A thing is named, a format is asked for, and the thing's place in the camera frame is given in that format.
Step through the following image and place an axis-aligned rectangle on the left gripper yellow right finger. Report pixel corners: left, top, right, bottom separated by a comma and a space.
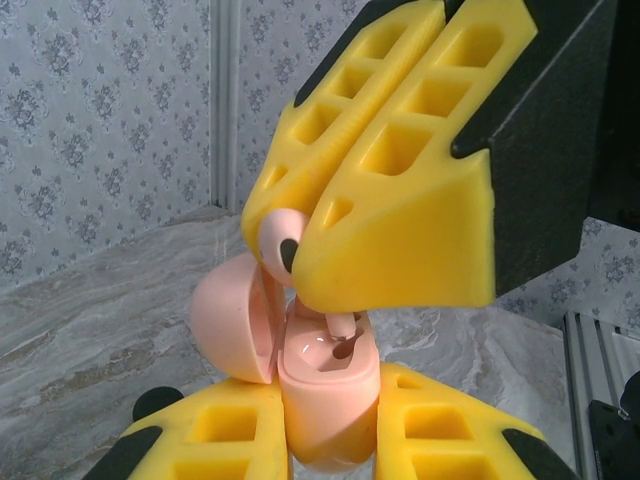
374, 362, 581, 480

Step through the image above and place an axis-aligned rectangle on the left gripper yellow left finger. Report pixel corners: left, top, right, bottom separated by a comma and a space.
82, 374, 291, 480

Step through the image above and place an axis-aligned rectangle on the pink earbuds charging case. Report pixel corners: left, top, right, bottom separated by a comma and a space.
188, 252, 384, 474

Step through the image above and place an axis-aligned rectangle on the pink wireless earbud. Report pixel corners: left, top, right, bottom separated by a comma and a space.
257, 208, 357, 346

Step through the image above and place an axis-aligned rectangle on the aluminium corner post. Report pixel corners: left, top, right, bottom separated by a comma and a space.
208, 0, 242, 209

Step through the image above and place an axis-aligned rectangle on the long aluminium frame rail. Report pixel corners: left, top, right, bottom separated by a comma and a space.
562, 308, 640, 480

